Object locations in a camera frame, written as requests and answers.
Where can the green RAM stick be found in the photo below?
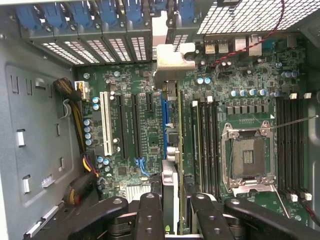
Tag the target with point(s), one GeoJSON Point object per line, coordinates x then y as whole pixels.
{"type": "Point", "coordinates": [196, 140]}

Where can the metal socket cover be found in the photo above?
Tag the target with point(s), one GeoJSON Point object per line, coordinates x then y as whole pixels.
{"type": "Point", "coordinates": [252, 188]}

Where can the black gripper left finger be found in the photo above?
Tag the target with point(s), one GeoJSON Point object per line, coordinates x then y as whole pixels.
{"type": "Point", "coordinates": [150, 217]}

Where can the CPU socket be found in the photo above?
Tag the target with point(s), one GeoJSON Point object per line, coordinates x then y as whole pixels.
{"type": "Point", "coordinates": [248, 156]}

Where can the white expansion slot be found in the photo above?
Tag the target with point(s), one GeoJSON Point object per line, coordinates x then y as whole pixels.
{"type": "Point", "coordinates": [106, 122]}

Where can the black plastic shroud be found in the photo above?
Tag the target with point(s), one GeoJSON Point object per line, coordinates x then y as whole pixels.
{"type": "Point", "coordinates": [56, 225]}

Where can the blue expansion slot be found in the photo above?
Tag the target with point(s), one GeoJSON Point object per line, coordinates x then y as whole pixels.
{"type": "Point", "coordinates": [165, 120]}

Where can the white power connector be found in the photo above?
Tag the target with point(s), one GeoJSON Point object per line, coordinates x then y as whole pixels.
{"type": "Point", "coordinates": [82, 90]}

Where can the green motherboard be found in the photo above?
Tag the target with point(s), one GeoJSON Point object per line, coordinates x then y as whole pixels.
{"type": "Point", "coordinates": [250, 80]}

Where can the perforated metal slot cover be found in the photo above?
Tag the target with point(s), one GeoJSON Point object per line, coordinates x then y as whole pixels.
{"type": "Point", "coordinates": [180, 41]}
{"type": "Point", "coordinates": [138, 47]}
{"type": "Point", "coordinates": [120, 48]}
{"type": "Point", "coordinates": [82, 51]}
{"type": "Point", "coordinates": [62, 53]}
{"type": "Point", "coordinates": [101, 50]}

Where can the open black PC case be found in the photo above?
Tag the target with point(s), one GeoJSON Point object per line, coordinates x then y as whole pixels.
{"type": "Point", "coordinates": [37, 112]}

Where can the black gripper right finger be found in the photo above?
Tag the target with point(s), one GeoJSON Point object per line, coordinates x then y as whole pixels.
{"type": "Point", "coordinates": [210, 220]}

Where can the silver chipset heatsink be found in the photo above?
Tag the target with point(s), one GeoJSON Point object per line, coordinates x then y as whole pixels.
{"type": "Point", "coordinates": [137, 191]}

